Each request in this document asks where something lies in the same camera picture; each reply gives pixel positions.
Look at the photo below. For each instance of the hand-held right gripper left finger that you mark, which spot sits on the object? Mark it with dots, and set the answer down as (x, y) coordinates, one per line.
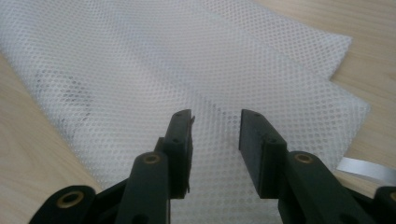
(179, 149)

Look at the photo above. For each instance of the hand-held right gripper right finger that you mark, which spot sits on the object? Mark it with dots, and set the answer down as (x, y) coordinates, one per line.
(258, 155)

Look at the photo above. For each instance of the white towel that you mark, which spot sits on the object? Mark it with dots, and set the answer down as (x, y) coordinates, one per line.
(174, 62)

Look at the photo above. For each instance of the pale strip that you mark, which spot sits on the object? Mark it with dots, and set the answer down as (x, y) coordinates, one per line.
(367, 169)

